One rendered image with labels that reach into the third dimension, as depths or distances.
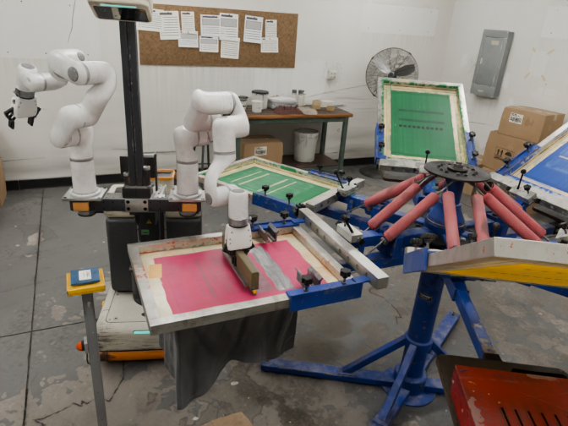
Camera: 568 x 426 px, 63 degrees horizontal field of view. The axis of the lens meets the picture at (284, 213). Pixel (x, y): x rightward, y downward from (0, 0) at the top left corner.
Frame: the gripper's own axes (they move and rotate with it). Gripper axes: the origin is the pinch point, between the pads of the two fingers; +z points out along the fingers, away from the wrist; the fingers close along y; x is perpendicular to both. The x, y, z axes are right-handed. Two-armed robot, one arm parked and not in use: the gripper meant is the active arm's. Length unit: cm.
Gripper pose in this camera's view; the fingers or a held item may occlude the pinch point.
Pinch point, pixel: (238, 259)
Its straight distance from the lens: 184.3
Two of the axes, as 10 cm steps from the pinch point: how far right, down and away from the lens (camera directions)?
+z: -0.3, 9.4, 3.4
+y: -9.1, 1.2, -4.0
